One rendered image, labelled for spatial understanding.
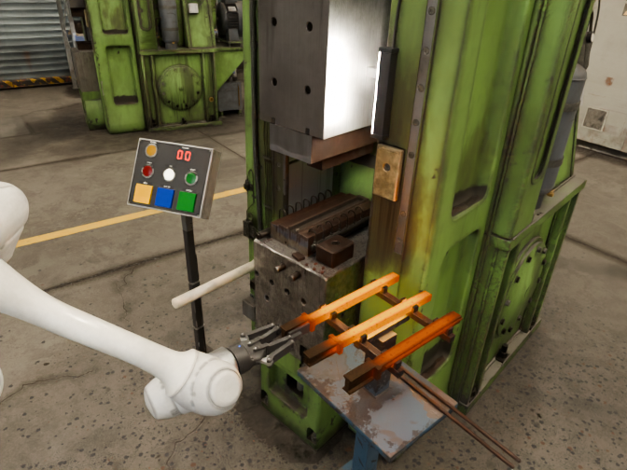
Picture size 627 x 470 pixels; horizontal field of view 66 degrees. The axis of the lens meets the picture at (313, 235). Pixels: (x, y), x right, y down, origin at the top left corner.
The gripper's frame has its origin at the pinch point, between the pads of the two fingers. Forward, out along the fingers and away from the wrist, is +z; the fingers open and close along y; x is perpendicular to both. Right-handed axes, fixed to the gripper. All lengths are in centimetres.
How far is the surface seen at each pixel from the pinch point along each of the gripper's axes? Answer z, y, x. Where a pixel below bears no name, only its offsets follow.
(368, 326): 14.9, 12.5, 1.3
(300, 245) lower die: 33, -38, -3
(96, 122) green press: 117, -535, -89
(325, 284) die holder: 29.1, -20.1, -9.0
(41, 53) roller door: 136, -820, -47
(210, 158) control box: 23, -83, 18
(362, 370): 0.8, 24.0, 3.0
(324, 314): 9.0, 1.3, 1.3
